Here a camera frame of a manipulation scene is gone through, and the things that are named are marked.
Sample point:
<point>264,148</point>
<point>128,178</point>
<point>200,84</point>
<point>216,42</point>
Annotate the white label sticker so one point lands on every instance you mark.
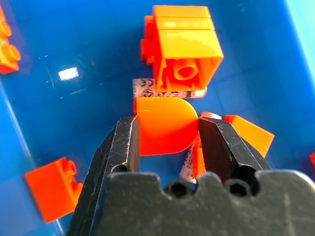
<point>142,88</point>

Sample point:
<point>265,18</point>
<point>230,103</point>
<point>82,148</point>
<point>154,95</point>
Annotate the orange rounded plastic block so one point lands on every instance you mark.
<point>162,127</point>

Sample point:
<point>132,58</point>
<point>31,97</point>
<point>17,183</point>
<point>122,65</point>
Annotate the blue plastic bin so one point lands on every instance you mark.
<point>73,110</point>

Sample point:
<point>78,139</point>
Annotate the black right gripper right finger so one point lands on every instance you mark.
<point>221,142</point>

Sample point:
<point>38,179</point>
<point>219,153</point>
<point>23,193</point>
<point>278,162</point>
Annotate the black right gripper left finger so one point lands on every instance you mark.
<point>110,152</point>

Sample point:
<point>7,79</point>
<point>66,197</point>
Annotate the orange studded toy brick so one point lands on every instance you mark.
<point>51,189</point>
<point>7,54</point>

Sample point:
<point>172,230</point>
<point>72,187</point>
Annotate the white and red battery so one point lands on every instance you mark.
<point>188,169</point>

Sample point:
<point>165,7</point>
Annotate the orange stacked toy brick block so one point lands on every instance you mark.
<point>187,44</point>

